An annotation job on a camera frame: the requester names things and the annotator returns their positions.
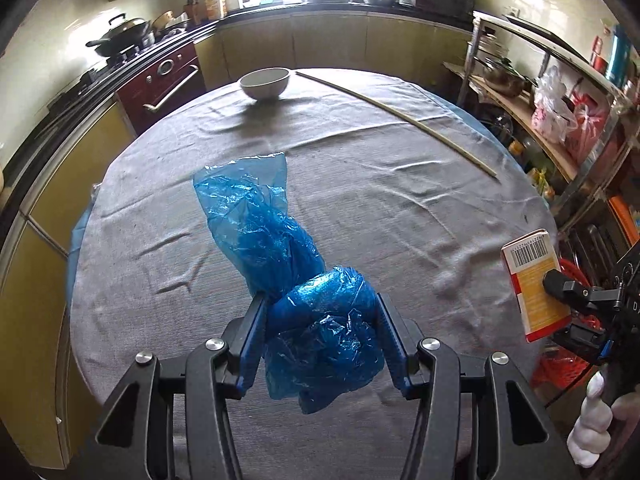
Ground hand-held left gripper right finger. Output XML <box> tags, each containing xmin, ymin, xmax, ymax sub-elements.
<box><xmin>375</xmin><ymin>291</ymin><xmax>576</xmax><ymax>480</ymax></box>

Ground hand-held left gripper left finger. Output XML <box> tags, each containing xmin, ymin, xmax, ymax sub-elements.
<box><xmin>82</xmin><ymin>292</ymin><xmax>268</xmax><ymax>480</ymax></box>

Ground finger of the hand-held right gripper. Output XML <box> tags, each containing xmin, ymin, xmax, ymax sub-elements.
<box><xmin>550</xmin><ymin>324</ymin><xmax>613</xmax><ymax>367</ymax></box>
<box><xmin>542</xmin><ymin>269</ymin><xmax>623</xmax><ymax>317</ymax></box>

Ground white and orange carton box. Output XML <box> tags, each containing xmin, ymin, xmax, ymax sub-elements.
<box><xmin>501</xmin><ymin>229</ymin><xmax>572</xmax><ymax>343</ymax></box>

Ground red plastic basket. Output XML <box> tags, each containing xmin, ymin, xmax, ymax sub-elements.
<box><xmin>530</xmin><ymin>257</ymin><xmax>601</xmax><ymax>401</ymax></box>

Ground blue plastic bag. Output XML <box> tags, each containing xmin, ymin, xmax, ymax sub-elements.
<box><xmin>193</xmin><ymin>152</ymin><xmax>386</xmax><ymax>415</ymax></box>

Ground person's right hand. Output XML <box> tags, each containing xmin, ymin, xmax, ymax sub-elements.
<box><xmin>567</xmin><ymin>374</ymin><xmax>618</xmax><ymax>467</ymax></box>

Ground red plastic bag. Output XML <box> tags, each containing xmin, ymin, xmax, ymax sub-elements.
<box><xmin>565</xmin><ymin>90</ymin><xmax>618</xmax><ymax>166</ymax></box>

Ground white and pink plastic bag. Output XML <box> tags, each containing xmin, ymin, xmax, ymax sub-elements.
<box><xmin>530</xmin><ymin>65</ymin><xmax>576</xmax><ymax>143</ymax></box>

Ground steel pot with lid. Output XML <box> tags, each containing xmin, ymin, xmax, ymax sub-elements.
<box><xmin>475</xmin><ymin>57</ymin><xmax>533</xmax><ymax>98</ymax></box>

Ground red bottle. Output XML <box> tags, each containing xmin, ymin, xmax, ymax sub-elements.
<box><xmin>591</xmin><ymin>35</ymin><xmax>608</xmax><ymax>73</ymax></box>

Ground long thin wooden stick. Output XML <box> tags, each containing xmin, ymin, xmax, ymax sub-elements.
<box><xmin>295</xmin><ymin>71</ymin><xmax>498</xmax><ymax>178</ymax></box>

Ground blue thermos bottle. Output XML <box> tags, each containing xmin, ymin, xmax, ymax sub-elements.
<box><xmin>605</xmin><ymin>25</ymin><xmax>633</xmax><ymax>88</ymax></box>

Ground metal storage rack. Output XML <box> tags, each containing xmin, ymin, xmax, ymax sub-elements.
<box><xmin>442</xmin><ymin>10</ymin><xmax>640</xmax><ymax>271</ymax></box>

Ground white bowl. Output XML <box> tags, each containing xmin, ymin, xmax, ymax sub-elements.
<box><xmin>240</xmin><ymin>67</ymin><xmax>291</xmax><ymax>102</ymax></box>

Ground dark red oven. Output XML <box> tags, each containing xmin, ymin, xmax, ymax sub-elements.
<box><xmin>116</xmin><ymin>42</ymin><xmax>207</xmax><ymax>136</ymax></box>

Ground yellow kitchen base cabinets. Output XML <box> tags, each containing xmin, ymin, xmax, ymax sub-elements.
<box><xmin>0</xmin><ymin>7</ymin><xmax>473</xmax><ymax>471</ymax></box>

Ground gas stove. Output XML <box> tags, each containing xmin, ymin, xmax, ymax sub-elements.
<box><xmin>107</xmin><ymin>30</ymin><xmax>191</xmax><ymax>68</ymax></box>

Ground black wok with lid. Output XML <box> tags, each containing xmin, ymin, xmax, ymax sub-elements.
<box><xmin>86</xmin><ymin>12</ymin><xmax>155</xmax><ymax>58</ymax></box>

